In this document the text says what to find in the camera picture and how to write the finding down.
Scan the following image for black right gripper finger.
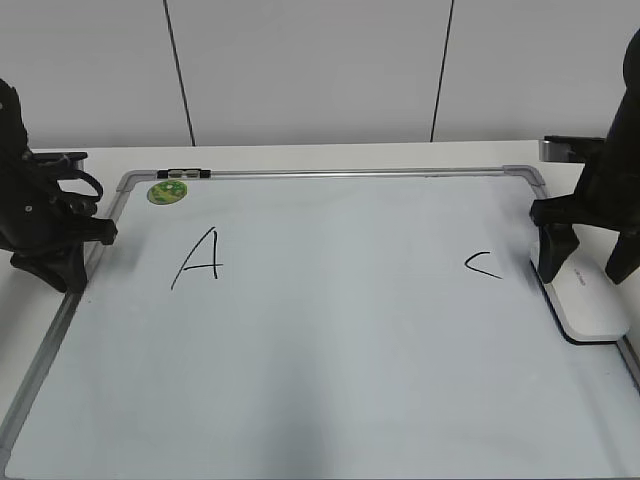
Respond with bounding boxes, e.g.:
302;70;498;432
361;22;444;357
605;233;640;285
537;223;580;284

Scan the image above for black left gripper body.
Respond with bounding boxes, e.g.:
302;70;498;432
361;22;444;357
1;82;117;255

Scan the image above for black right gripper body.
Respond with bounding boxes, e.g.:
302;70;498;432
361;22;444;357
530;149;639;233

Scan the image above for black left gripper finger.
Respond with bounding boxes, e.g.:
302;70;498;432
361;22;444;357
10;244;88;293

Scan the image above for white whiteboard eraser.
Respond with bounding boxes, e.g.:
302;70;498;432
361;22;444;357
543;250;631;344

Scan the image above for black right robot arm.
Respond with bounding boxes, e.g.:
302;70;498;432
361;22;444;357
530;34;639;284

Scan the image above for black and silver board clip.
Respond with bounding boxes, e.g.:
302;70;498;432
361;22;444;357
156;169;212;180

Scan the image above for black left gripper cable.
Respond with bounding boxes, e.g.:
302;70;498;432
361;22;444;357
53;170;105;216

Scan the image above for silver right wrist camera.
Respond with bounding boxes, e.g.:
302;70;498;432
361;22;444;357
539;135;605;164

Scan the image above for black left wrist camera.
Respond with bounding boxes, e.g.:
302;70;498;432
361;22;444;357
23;151;88;170

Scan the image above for white whiteboard with grey frame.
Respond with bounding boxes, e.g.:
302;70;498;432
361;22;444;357
1;166;639;479

